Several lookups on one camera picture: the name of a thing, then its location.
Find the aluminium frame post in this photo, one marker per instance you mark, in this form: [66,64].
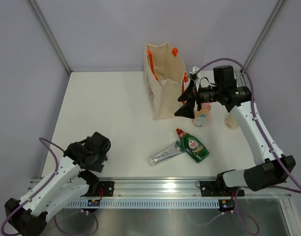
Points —
[279,5]
[40,17]

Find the beige canvas tote bag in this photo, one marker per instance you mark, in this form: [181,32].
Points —
[164,75]

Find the right aluminium frame post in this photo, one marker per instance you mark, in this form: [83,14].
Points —
[279,5]

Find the peach bottle pink cap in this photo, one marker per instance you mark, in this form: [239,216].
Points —
[202,117]

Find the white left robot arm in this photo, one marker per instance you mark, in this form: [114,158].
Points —
[73,176]

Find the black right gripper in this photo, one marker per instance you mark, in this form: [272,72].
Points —
[187,110]

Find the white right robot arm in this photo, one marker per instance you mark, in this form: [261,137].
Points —
[271,165]

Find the green Fairy dish soap bottle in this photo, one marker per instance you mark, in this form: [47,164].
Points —
[192,146]

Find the right side aluminium rail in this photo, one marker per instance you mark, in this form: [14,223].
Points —
[239,75]

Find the left aluminium frame post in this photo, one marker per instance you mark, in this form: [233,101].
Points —
[40,17]

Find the slotted white cable duct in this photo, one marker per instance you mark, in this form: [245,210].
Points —
[144,204]

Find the aluminium mounting rail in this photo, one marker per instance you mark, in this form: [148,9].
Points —
[177,188]

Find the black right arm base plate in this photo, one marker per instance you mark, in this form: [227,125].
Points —
[213,188]

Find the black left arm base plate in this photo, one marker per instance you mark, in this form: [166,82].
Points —
[106,188]

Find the silver toothpaste tube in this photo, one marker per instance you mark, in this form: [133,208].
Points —
[169,152]

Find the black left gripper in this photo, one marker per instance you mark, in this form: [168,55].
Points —
[97,165]

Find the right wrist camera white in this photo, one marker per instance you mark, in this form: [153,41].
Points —
[194,77]

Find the cream pump lotion bottle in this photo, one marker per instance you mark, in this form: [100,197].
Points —
[230,122]

